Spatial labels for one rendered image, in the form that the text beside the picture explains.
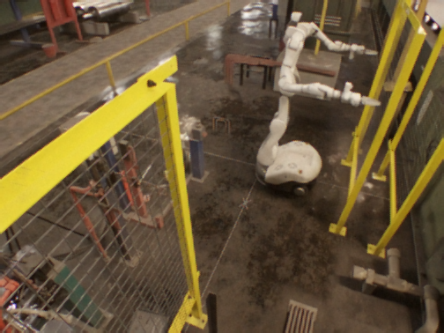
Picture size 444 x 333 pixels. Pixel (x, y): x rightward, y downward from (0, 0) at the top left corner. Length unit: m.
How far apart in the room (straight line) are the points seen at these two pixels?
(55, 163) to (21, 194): 0.09
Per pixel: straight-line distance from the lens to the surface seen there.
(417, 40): 1.93
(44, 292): 1.85
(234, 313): 2.32
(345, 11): 5.39
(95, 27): 9.46
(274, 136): 2.79
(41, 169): 0.64
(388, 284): 2.47
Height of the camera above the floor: 2.17
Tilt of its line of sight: 41 degrees down
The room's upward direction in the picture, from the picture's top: straight up
